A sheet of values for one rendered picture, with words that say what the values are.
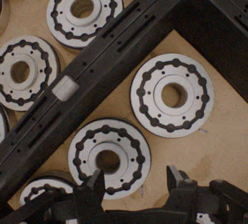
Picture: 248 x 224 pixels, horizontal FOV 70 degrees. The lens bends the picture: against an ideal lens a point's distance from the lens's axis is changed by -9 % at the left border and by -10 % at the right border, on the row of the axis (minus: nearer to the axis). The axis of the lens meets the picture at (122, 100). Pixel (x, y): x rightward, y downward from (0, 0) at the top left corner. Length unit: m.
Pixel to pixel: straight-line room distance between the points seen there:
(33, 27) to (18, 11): 0.04
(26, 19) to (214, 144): 0.33
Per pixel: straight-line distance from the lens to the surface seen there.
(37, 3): 0.34
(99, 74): 0.16
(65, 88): 0.16
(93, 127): 0.23
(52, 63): 0.25
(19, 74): 0.30
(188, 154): 0.28
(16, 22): 0.34
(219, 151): 0.29
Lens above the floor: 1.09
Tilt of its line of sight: 87 degrees down
